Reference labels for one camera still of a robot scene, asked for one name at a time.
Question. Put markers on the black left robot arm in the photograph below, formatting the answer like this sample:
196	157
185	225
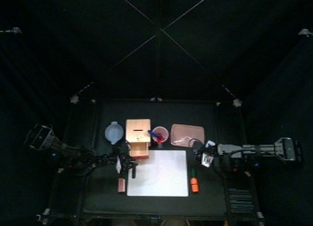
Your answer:
61	147

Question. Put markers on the white rectangular board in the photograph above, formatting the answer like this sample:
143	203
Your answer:
158	173

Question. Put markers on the wooden box with drawer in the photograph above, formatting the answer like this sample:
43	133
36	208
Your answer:
138	138

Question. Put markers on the pink square plate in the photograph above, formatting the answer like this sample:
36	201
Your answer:
188	132

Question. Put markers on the pink plastic cup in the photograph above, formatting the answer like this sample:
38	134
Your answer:
160	134

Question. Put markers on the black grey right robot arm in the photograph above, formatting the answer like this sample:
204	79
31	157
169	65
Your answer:
253	149

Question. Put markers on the pale blue spouted bowl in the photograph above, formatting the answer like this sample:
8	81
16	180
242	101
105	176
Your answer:
114	133

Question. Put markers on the pink rectangular block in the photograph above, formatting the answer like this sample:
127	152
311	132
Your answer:
121	185

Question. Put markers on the orange toy carrot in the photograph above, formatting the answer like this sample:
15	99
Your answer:
194	183

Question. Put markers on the translucent pink plastic piece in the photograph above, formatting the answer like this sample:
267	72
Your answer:
184	142

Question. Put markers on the silver frame clamp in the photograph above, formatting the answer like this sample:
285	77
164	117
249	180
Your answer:
156	99
74	99
305	32
16	30
237	102

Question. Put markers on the white text label sticker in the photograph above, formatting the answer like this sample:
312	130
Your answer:
240	200

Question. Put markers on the blue and red utensil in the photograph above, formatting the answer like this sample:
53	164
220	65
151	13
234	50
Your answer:
156	135

